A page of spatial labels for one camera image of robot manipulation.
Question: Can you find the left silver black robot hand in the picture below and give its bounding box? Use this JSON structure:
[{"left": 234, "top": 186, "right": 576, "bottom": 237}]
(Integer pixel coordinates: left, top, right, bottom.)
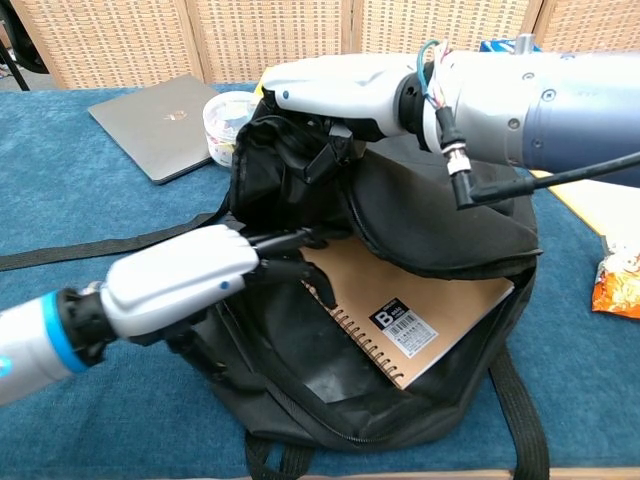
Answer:
[{"left": 99, "top": 224, "right": 339, "bottom": 347}]

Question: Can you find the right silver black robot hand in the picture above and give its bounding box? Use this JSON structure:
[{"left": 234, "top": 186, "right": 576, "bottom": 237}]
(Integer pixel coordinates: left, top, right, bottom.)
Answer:
[{"left": 259, "top": 53, "right": 432, "bottom": 184}]

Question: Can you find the black fabric backpack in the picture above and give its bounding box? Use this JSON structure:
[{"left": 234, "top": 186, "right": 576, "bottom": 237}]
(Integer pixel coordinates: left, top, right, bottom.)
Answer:
[{"left": 0, "top": 107, "right": 551, "bottom": 480}]

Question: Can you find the brown kraft spiral notebook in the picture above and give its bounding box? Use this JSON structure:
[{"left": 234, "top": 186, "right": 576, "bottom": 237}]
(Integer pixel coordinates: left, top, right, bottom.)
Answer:
[{"left": 299, "top": 237, "right": 516, "bottom": 391}]

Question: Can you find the woven rattan folding screen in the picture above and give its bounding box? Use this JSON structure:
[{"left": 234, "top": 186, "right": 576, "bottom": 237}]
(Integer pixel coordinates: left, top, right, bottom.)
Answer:
[{"left": 9, "top": 0, "right": 640, "bottom": 91}]

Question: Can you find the clear tub of binder clips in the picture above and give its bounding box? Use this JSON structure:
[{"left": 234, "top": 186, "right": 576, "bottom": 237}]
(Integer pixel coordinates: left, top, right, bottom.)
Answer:
[{"left": 202, "top": 91, "right": 261, "bottom": 169}]

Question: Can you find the grey closed laptop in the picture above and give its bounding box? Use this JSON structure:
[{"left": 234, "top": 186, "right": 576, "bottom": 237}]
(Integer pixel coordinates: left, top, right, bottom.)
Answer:
[{"left": 87, "top": 74, "right": 221, "bottom": 186}]

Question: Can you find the blue velvet table cloth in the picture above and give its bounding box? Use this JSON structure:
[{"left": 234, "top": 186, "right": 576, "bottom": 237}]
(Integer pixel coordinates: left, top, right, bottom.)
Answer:
[{"left": 0, "top": 72, "right": 640, "bottom": 474}]

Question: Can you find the blue Oreo cookie box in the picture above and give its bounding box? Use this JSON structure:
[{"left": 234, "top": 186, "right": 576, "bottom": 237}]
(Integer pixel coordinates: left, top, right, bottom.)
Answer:
[{"left": 479, "top": 38, "right": 544, "bottom": 54}]

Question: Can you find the yellow and white booklet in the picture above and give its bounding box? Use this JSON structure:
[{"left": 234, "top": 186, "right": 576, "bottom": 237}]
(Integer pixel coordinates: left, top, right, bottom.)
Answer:
[{"left": 529, "top": 169, "right": 640, "bottom": 239}]

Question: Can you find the black tripod stand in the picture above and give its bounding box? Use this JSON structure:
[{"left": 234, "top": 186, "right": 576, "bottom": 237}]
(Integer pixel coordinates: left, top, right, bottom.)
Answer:
[{"left": 0, "top": 0, "right": 49, "bottom": 92}]

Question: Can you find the orange snack bag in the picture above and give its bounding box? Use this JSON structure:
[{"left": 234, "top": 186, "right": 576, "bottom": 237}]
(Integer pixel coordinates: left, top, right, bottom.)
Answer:
[{"left": 591, "top": 235, "right": 640, "bottom": 321}]

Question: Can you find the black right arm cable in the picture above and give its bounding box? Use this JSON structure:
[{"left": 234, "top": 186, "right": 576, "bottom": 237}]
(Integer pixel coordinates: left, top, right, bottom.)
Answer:
[{"left": 433, "top": 107, "right": 640, "bottom": 209}]

